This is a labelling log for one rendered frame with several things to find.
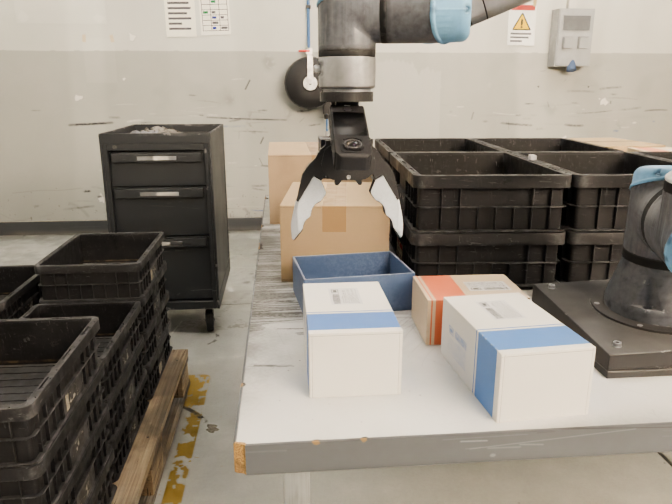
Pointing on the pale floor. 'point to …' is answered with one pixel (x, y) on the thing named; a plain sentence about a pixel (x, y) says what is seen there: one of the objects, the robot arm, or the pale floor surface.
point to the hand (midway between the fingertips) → (347, 241)
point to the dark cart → (173, 204)
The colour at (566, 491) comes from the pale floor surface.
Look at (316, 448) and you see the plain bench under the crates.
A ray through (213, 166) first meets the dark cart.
